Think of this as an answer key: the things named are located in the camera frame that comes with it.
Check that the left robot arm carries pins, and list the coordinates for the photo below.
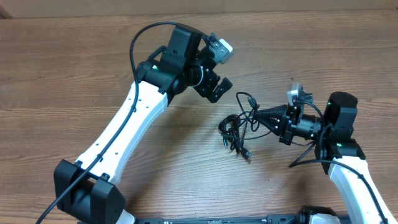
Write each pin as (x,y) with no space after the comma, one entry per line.
(87,189)

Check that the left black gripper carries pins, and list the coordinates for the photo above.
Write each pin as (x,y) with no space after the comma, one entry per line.
(205,89)

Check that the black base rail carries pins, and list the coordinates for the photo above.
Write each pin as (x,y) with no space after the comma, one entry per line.
(270,219)

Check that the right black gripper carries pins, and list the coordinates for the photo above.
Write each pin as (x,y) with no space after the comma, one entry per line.
(267,116)

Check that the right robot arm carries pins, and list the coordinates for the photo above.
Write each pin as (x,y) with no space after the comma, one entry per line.
(340,155)

